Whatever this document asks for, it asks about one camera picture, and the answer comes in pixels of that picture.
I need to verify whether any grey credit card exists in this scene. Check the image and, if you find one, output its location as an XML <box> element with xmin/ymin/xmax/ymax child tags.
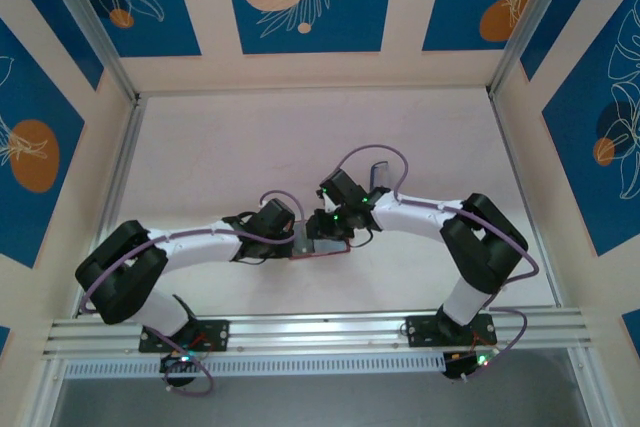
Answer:
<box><xmin>293</xmin><ymin>223</ymin><xmax>347</xmax><ymax>255</ymax></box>

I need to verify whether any red card holder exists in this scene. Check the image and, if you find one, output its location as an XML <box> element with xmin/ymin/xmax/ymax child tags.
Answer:
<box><xmin>288</xmin><ymin>220</ymin><xmax>350</xmax><ymax>262</ymax></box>

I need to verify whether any black left controller board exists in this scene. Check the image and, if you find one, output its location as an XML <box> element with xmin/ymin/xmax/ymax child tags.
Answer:
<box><xmin>159</xmin><ymin>350</ymin><xmax>202</xmax><ymax>389</ymax></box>

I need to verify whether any black controller board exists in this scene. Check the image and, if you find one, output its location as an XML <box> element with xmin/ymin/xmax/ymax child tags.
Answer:
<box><xmin>442</xmin><ymin>349</ymin><xmax>497</xmax><ymax>382</ymax></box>
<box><xmin>159</xmin><ymin>350</ymin><xmax>202</xmax><ymax>389</ymax></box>

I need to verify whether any black right controller board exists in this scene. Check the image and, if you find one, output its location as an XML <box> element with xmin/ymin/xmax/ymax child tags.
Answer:
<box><xmin>442</xmin><ymin>349</ymin><xmax>497</xmax><ymax>382</ymax></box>

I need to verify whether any thin black gripper wire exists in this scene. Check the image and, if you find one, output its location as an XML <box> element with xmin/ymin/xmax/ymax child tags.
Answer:
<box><xmin>348</xmin><ymin>227</ymin><xmax>375</xmax><ymax>249</ymax></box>

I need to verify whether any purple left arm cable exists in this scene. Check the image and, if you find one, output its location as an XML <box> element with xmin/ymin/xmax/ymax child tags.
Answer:
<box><xmin>78</xmin><ymin>190</ymin><xmax>304</xmax><ymax>396</ymax></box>

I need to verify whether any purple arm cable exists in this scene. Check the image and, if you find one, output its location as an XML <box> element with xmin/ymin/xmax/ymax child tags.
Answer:
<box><xmin>335</xmin><ymin>145</ymin><xmax>540</xmax><ymax>381</ymax></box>
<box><xmin>78</xmin><ymin>190</ymin><xmax>304</xmax><ymax>396</ymax></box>

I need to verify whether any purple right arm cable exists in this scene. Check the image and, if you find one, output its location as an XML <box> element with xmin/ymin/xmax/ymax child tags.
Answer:
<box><xmin>335</xmin><ymin>145</ymin><xmax>540</xmax><ymax>381</ymax></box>

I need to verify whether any aluminium mounting rail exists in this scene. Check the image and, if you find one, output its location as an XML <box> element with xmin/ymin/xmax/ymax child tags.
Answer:
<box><xmin>43</xmin><ymin>307</ymin><xmax>595</xmax><ymax>359</ymax></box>

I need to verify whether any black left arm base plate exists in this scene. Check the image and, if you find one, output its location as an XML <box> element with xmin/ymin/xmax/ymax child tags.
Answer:
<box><xmin>138</xmin><ymin>318</ymin><xmax>231</xmax><ymax>353</ymax></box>

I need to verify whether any white slotted cable duct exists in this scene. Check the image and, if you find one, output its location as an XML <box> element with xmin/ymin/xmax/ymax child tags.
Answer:
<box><xmin>63</xmin><ymin>352</ymin><xmax>447</xmax><ymax>379</ymax></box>

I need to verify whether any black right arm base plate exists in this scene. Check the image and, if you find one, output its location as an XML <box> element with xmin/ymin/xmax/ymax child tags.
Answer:
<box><xmin>405</xmin><ymin>313</ymin><xmax>498</xmax><ymax>349</ymax></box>

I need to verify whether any aluminium table edge rail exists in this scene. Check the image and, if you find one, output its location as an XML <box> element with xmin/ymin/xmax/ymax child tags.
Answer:
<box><xmin>74</xmin><ymin>96</ymin><xmax>149</xmax><ymax>319</ymax></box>
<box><xmin>488</xmin><ymin>91</ymin><xmax>564</xmax><ymax>309</ymax></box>

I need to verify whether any aluminium frame post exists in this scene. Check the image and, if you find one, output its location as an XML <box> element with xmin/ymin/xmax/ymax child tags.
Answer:
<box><xmin>488</xmin><ymin>0</ymin><xmax>581</xmax><ymax>99</ymax></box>
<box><xmin>35</xmin><ymin>0</ymin><xmax>140</xmax><ymax>104</ymax></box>

